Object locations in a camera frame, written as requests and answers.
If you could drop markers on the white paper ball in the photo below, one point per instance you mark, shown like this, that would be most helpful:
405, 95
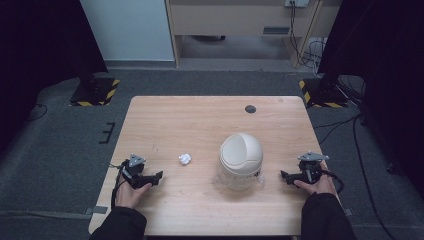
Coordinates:
185, 159

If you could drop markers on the person's left hand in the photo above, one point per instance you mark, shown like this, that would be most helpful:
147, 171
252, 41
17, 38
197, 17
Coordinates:
130, 195

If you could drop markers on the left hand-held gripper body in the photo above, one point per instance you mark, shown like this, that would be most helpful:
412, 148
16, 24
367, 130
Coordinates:
136, 165

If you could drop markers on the white dome-lid trash bin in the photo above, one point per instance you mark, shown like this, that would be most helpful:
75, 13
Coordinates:
240, 160

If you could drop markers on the dark round table grommet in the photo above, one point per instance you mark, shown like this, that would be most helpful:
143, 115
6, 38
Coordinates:
250, 109

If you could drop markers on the black stand striped base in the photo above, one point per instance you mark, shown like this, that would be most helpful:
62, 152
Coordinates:
321, 93
95, 91

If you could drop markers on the person's right hand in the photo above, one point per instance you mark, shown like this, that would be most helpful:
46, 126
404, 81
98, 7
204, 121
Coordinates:
321, 185

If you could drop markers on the white cabinet panel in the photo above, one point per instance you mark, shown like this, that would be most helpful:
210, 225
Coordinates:
128, 30

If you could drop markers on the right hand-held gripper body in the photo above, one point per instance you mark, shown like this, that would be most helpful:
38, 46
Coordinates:
310, 166

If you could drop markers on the grey power strip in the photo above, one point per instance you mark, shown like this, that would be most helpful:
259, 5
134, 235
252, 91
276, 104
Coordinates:
296, 2

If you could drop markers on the black curtain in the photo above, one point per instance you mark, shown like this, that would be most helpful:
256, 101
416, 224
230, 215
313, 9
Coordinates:
36, 60
383, 66

